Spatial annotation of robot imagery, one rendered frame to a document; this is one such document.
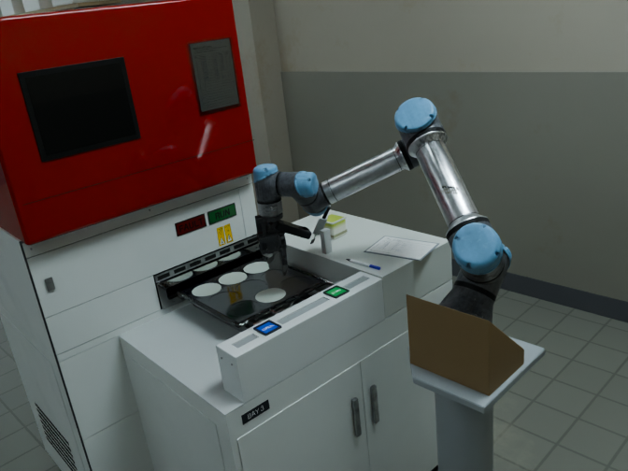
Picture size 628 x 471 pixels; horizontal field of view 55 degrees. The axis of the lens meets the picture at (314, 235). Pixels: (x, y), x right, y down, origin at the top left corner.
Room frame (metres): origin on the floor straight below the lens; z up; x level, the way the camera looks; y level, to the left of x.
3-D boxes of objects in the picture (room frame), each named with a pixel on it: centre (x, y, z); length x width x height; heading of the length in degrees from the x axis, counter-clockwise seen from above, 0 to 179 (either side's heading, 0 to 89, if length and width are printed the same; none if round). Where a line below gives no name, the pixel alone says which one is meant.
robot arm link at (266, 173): (1.77, 0.12, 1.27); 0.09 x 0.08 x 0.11; 66
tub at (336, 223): (2.06, -0.07, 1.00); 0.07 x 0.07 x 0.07; 43
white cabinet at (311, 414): (1.82, 0.10, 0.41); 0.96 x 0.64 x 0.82; 130
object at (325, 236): (1.92, -0.03, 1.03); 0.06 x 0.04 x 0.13; 40
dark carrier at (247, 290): (1.85, 0.23, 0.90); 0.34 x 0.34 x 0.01; 39
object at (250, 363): (1.52, 0.05, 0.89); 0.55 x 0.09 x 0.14; 130
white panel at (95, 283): (1.90, 0.52, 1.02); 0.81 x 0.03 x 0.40; 130
